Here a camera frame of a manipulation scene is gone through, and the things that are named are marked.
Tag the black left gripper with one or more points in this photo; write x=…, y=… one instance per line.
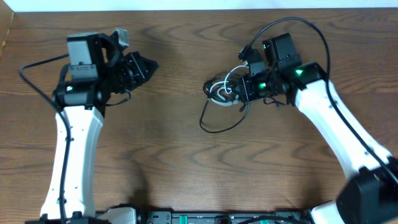
x=143, y=74

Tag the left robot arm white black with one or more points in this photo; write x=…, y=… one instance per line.
x=97, y=69

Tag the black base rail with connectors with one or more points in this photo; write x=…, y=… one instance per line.
x=156, y=215

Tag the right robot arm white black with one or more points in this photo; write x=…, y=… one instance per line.
x=370, y=196

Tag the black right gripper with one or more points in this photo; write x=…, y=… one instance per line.
x=247, y=94

